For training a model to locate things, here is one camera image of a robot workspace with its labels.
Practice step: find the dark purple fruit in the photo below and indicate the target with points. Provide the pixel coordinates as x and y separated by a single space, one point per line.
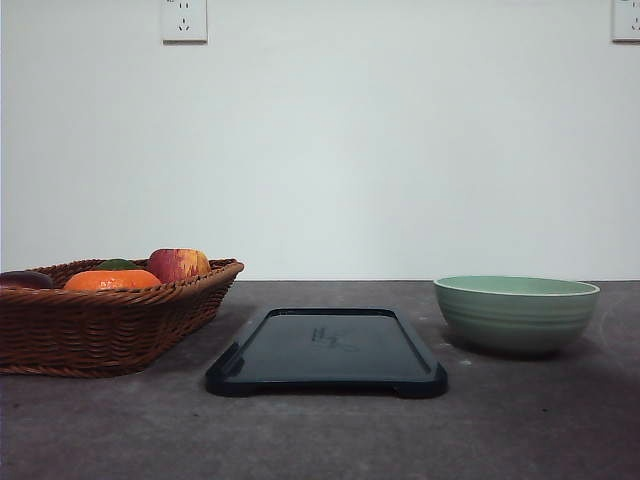
26 279

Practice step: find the white wall socket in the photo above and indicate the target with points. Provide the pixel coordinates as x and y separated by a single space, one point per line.
184 22
625 20

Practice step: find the dark blue rectangular tray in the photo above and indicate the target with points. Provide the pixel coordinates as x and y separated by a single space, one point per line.
327 350

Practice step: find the green fruit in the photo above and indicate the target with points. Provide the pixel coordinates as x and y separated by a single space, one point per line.
117 264

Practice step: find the white wall socket right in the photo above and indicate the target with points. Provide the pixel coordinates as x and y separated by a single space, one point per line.
625 20

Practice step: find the light green ceramic bowl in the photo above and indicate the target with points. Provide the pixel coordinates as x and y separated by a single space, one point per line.
514 314

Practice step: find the white wall socket left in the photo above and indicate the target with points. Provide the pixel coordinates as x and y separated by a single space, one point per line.
184 22

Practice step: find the brown wicker basket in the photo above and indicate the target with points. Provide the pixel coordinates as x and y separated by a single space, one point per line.
60 332

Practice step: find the red yellow apple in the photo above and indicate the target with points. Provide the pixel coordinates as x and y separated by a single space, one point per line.
173 264

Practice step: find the orange tangerine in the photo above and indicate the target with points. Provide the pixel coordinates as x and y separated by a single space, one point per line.
111 279

